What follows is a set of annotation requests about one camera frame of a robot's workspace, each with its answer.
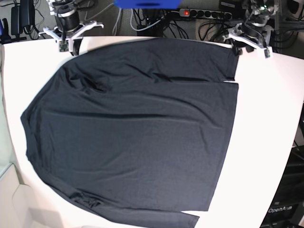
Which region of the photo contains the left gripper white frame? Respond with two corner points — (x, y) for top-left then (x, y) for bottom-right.
(223, 23), (272, 58)

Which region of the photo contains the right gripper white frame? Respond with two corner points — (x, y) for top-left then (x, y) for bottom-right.
(38, 6), (104, 56)

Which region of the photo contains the dark navy long-sleeve shirt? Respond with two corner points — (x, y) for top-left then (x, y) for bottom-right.
(21, 38), (238, 228)

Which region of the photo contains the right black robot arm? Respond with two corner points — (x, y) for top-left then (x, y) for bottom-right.
(38, 0), (104, 56)

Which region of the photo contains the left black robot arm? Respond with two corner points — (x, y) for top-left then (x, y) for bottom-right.
(223, 0), (278, 59)

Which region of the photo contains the blue plastic box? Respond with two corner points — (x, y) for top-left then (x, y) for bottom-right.
(115, 0), (181, 9)

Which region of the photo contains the black power adapter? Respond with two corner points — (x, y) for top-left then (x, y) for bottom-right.
(10, 0), (36, 40)

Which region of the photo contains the black power strip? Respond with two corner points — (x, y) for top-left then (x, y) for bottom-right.
(177, 8), (232, 20)

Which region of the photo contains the black OpenArm equipment case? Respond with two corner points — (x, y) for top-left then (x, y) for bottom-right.
(261, 146), (304, 228)

